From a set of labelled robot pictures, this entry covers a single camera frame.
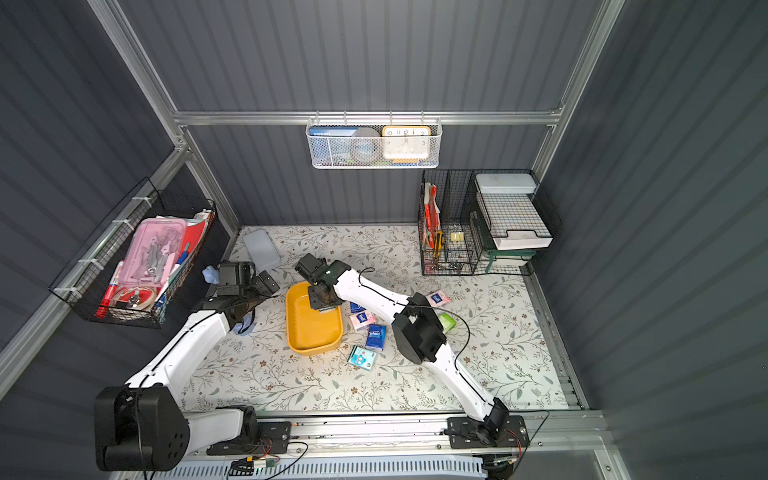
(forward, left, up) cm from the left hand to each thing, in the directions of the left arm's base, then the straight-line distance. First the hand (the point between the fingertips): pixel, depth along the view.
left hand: (260, 287), depth 86 cm
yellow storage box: (-8, -13, -13) cm, 20 cm away
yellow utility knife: (+27, -56, -12) cm, 63 cm away
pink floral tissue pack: (-5, -29, -11) cm, 31 cm away
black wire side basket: (-12, +26, +21) cm, 35 cm away
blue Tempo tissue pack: (0, -27, -13) cm, 29 cm away
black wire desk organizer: (+30, -72, -3) cm, 78 cm away
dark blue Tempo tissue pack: (-10, -33, -12) cm, 37 cm away
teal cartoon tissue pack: (-17, -29, -12) cm, 36 cm away
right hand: (+1, -18, -8) cm, 19 cm away
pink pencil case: (-1, +20, +17) cm, 26 cm away
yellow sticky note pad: (+31, -64, -12) cm, 72 cm away
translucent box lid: (+27, +11, -13) cm, 32 cm away
